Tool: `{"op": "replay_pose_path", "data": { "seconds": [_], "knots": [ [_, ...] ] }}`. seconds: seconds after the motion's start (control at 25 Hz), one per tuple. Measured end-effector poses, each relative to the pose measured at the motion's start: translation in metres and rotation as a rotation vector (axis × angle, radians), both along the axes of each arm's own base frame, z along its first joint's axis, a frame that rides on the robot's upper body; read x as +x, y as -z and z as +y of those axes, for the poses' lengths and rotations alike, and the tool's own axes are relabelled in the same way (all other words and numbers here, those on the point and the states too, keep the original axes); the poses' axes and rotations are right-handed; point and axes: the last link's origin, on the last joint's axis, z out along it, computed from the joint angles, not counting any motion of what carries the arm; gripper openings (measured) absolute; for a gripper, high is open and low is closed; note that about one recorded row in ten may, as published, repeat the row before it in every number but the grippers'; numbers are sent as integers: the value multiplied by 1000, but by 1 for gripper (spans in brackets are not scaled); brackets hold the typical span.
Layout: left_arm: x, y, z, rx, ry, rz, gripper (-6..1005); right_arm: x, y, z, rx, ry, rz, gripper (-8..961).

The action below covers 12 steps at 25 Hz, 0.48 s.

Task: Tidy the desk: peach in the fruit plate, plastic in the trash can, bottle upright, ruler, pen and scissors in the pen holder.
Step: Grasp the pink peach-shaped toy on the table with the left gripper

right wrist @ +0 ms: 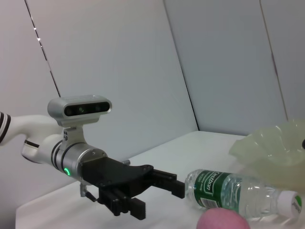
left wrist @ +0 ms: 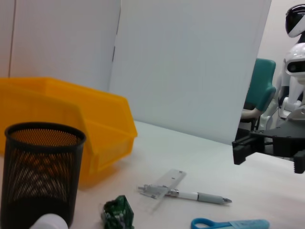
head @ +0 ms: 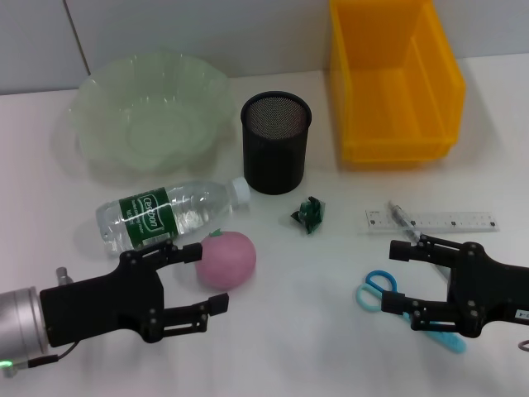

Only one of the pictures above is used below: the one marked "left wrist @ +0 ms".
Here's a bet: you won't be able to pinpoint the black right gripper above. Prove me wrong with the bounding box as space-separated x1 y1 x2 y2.
232 112 305 174

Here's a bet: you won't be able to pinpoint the blue scissors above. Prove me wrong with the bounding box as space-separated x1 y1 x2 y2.
190 217 271 229

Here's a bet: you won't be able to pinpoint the green plastic wrapper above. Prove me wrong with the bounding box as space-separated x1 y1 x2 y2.
100 195 135 229

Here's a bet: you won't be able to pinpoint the water bottle green label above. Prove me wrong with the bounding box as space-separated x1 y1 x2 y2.
30 213 69 229

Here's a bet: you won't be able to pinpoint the white grey ballpoint pen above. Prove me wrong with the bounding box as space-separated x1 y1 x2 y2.
137 183 233 206

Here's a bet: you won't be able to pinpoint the clear plastic ruler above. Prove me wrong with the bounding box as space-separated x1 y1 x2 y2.
149 168 187 213

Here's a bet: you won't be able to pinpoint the black mesh pen holder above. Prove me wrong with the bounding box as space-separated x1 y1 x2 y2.
1 122 87 227

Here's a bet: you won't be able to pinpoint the teal chair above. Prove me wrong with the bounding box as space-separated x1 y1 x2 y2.
240 58 277 129

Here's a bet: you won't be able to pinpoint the white foam partition board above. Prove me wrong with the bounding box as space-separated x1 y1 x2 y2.
108 0 272 146

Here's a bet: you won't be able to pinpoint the yellow plastic storage bin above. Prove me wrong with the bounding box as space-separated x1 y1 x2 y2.
0 76 138 190

